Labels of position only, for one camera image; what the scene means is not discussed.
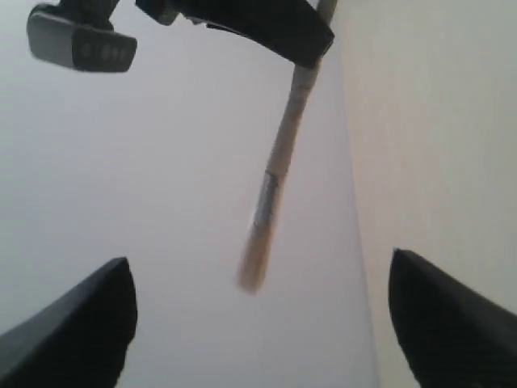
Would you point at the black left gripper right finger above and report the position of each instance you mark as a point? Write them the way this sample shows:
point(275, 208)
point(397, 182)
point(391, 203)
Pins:
point(450, 335)

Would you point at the wooden paint brush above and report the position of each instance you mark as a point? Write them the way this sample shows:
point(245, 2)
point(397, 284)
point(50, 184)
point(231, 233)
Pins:
point(252, 270)

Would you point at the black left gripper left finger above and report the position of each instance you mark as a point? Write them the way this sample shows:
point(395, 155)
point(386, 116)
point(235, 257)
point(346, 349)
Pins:
point(79, 340)

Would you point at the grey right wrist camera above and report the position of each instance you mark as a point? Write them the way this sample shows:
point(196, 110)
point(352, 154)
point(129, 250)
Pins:
point(78, 35)

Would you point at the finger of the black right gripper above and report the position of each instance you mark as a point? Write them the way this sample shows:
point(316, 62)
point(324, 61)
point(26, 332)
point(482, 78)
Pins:
point(292, 29)

